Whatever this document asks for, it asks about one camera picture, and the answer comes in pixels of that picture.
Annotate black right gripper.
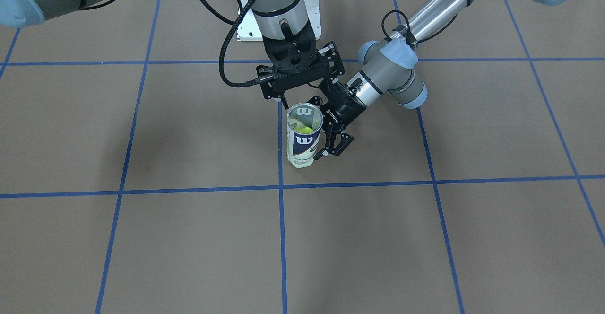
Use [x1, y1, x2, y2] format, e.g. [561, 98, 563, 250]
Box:
[263, 23, 317, 73]

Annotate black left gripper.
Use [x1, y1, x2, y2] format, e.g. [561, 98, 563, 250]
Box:
[310, 80, 366, 159]

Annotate white Wilson tennis ball can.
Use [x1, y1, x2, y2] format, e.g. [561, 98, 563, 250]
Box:
[286, 103, 324, 169]

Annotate yellow tennis ball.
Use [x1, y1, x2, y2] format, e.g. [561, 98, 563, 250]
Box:
[294, 126, 314, 134]

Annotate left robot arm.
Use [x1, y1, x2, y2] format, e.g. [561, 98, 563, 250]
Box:
[313, 0, 567, 160]

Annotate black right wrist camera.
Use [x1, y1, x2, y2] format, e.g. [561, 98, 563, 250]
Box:
[256, 41, 345, 104]

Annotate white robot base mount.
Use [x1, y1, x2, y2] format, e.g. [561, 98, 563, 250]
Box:
[236, 0, 322, 41]

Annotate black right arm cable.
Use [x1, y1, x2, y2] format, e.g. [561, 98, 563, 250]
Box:
[187, 0, 276, 89]

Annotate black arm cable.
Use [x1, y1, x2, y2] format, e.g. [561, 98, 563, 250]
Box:
[187, 0, 276, 89]
[382, 9, 457, 45]

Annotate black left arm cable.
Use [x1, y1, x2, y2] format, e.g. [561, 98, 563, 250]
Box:
[382, 9, 457, 45]

